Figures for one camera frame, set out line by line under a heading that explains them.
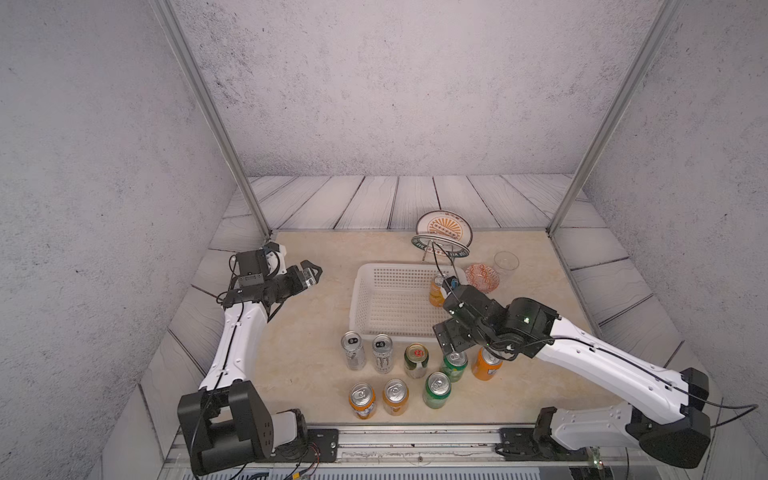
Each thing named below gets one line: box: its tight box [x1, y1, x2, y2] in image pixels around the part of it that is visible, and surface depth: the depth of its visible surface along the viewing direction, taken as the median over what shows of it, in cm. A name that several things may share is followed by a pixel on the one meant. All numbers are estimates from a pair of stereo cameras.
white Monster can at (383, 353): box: [372, 334, 395, 374], surface depth 77 cm
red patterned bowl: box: [465, 263, 500, 293], surface depth 106 cm
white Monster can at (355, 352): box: [341, 330, 367, 371], surface depth 79 cm
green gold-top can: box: [404, 342, 430, 379], surface depth 79 cm
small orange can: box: [383, 378, 410, 417], surface depth 73 cm
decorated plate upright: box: [416, 210, 473, 248], surface depth 106 cm
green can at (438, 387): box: [422, 371, 452, 409], surface depth 74 cm
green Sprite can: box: [442, 351, 469, 383], surface depth 79 cm
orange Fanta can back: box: [348, 382, 377, 420], surface depth 72 cm
